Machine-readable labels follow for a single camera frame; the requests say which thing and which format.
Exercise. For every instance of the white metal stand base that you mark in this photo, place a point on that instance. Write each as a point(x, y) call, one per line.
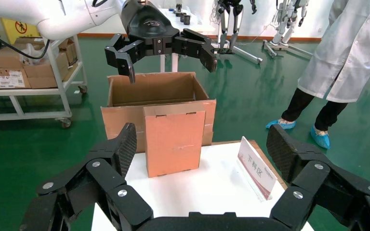
point(284, 22)

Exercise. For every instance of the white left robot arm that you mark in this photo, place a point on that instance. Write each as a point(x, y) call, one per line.
point(60, 19)

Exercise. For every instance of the plain cardboard box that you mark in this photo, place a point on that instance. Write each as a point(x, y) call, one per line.
point(44, 75)
point(70, 51)
point(3, 57)

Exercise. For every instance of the acrylic table sign red print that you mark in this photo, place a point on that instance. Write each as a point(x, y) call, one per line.
point(255, 169)

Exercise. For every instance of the black cylinder part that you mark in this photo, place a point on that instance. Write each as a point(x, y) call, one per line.
point(187, 19)

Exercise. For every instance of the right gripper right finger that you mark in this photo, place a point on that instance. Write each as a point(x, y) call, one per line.
point(316, 181)

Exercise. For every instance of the yellow warning sign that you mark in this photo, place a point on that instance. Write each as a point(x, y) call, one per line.
point(15, 30)

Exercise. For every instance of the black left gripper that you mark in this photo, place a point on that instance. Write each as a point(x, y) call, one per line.
point(150, 25)

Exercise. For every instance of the small cardboard box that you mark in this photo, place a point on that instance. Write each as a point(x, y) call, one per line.
point(172, 143)

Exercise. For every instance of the large open cardboard box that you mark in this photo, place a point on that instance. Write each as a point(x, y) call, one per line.
point(124, 118)

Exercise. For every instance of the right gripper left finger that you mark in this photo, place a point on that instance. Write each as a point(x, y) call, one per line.
point(102, 178)

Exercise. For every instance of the cardboard box with shipping labels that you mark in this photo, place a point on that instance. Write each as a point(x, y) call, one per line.
point(9, 78)

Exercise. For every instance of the white wheeled shelf cart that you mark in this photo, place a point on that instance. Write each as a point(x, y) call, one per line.
point(35, 91)

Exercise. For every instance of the white plastic bag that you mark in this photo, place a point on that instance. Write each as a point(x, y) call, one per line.
point(31, 52)

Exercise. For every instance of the person lab coat black trousers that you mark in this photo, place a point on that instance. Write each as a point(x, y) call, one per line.
point(347, 47)

